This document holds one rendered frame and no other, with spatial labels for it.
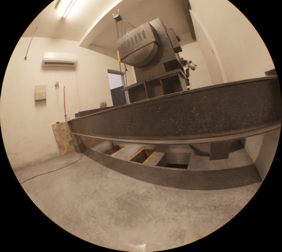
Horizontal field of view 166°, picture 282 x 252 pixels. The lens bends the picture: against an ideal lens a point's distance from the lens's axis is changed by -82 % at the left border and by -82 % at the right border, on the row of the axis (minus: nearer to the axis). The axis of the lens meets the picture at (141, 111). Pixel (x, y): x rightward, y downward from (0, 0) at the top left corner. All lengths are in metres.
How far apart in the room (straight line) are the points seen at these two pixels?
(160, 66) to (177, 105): 0.57
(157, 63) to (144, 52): 0.17
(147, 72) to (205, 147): 0.98
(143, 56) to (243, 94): 0.83
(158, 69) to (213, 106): 0.67
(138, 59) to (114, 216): 1.28
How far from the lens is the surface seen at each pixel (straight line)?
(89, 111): 1.39
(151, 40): 0.99
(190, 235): 0.63
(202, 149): 1.08
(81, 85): 2.62
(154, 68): 1.01
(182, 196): 0.76
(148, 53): 0.95
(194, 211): 0.70
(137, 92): 1.24
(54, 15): 2.73
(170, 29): 1.16
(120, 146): 1.86
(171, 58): 0.98
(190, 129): 0.53
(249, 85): 0.58
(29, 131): 2.33
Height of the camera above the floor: 0.63
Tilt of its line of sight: 3 degrees down
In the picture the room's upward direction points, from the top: 12 degrees counter-clockwise
